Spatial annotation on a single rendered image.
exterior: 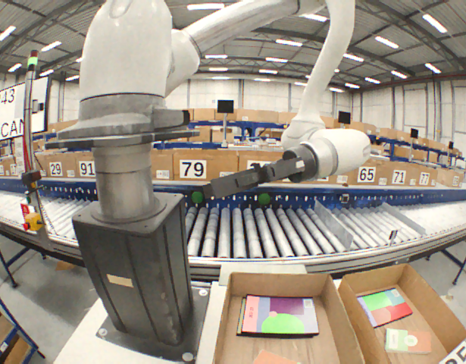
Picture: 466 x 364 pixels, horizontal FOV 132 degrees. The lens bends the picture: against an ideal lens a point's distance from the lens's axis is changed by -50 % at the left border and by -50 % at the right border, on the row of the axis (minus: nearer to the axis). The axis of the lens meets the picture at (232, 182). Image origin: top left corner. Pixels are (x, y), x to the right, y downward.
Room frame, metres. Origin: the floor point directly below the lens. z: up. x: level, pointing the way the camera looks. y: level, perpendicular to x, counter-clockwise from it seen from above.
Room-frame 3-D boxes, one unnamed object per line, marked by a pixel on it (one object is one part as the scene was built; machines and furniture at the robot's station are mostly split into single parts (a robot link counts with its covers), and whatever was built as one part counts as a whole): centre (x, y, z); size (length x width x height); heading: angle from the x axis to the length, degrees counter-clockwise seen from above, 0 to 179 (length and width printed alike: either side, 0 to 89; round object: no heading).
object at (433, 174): (1.39, -1.80, 0.96); 0.39 x 0.29 x 0.17; 92
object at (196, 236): (0.89, 0.16, 0.72); 0.52 x 0.05 x 0.05; 1
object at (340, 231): (0.91, -0.52, 0.76); 0.46 x 0.01 x 0.09; 1
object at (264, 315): (0.34, -0.13, 0.78); 0.19 x 0.14 x 0.02; 82
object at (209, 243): (0.89, 0.10, 0.72); 0.52 x 0.05 x 0.05; 1
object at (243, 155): (1.36, -0.22, 0.97); 0.39 x 0.29 x 0.17; 91
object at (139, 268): (0.33, 0.19, 0.91); 0.26 x 0.26 x 0.33; 87
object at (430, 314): (0.20, -0.45, 0.80); 0.38 x 0.28 x 0.10; 178
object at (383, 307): (0.30, -0.46, 0.76); 0.19 x 0.14 x 0.02; 88
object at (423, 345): (0.14, -0.47, 0.76); 0.16 x 0.07 x 0.02; 57
